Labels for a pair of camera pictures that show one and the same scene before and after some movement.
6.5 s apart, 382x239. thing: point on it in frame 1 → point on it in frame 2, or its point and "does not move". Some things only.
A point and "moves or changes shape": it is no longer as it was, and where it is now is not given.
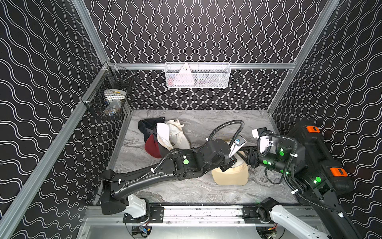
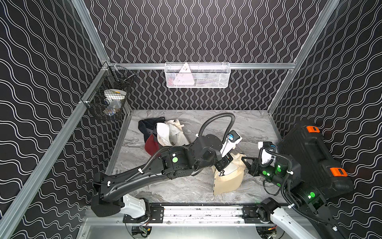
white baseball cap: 163,135 does not move
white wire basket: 198,74 does not move
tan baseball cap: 237,175 moves or changes shape
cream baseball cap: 178,139 does not move
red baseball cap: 152,147 does not move
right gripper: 252,156 → 252,169
